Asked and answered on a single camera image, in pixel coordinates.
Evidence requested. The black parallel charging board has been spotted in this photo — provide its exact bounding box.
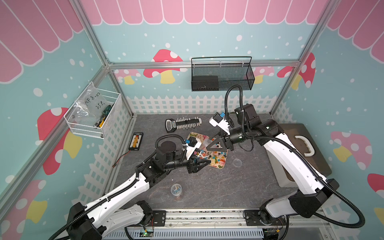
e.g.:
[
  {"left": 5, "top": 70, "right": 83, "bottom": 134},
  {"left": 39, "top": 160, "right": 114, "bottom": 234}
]
[{"left": 129, "top": 132, "right": 144, "bottom": 151}]

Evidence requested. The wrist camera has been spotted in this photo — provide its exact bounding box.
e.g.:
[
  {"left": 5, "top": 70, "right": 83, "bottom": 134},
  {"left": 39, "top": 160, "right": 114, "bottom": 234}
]
[
  {"left": 182, "top": 137, "right": 202, "bottom": 161},
  {"left": 209, "top": 112, "right": 230, "bottom": 135}
]

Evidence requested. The white wire basket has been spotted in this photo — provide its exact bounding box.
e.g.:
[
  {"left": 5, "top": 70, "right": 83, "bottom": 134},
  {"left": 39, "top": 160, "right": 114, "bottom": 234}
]
[{"left": 64, "top": 83, "right": 122, "bottom": 139}]

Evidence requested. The black socket holder rail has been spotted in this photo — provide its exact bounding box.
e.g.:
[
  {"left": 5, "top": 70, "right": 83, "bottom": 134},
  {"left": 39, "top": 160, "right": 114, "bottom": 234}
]
[{"left": 165, "top": 117, "right": 202, "bottom": 133}]

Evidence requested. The clear candy jar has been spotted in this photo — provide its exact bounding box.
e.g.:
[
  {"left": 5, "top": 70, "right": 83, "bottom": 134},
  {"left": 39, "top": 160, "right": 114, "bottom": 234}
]
[
  {"left": 171, "top": 184, "right": 183, "bottom": 201},
  {"left": 194, "top": 149, "right": 206, "bottom": 159}
]

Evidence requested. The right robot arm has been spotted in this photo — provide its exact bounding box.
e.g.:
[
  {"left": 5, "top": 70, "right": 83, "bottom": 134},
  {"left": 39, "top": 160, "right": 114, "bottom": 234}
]
[{"left": 206, "top": 85, "right": 366, "bottom": 229}]

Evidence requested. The pile of lollipops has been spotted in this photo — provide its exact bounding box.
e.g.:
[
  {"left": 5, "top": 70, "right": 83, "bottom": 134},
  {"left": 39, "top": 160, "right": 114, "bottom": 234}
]
[{"left": 204, "top": 149, "right": 228, "bottom": 169}]

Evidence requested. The floral rectangular tray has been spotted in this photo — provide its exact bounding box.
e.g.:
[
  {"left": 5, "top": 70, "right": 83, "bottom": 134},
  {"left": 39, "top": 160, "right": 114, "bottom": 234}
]
[{"left": 189, "top": 132, "right": 228, "bottom": 169}]

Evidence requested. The clear plastic zip bag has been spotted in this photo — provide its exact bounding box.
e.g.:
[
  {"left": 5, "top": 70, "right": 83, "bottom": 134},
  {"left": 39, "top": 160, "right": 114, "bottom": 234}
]
[{"left": 73, "top": 83, "right": 113, "bottom": 126}]

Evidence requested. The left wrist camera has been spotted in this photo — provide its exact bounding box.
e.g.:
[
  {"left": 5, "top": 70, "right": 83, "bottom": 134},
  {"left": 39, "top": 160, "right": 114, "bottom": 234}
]
[{"left": 182, "top": 137, "right": 202, "bottom": 161}]

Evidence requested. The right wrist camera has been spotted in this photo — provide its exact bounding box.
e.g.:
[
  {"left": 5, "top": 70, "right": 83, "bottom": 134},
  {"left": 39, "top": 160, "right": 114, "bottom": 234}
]
[{"left": 209, "top": 112, "right": 230, "bottom": 135}]

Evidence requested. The green tool in basket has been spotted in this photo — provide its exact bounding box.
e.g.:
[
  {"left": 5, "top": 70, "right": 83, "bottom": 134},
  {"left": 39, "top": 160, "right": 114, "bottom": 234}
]
[{"left": 94, "top": 105, "right": 113, "bottom": 128}]

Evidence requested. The black box in basket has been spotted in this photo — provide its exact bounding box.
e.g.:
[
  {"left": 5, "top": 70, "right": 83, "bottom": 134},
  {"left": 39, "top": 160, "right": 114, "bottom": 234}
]
[{"left": 191, "top": 76, "right": 219, "bottom": 92}]

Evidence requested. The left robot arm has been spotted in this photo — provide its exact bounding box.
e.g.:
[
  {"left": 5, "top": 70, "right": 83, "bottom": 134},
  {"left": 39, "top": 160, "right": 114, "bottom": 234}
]
[{"left": 50, "top": 135, "right": 211, "bottom": 240}]

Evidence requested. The brown plastic toolbox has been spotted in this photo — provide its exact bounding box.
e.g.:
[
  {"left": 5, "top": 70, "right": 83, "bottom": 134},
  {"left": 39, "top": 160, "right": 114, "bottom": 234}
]
[{"left": 268, "top": 124, "right": 332, "bottom": 188}]

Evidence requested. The black wire mesh basket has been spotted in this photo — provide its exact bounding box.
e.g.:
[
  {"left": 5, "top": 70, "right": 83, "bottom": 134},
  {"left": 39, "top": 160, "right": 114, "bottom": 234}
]
[{"left": 191, "top": 56, "right": 255, "bottom": 91}]

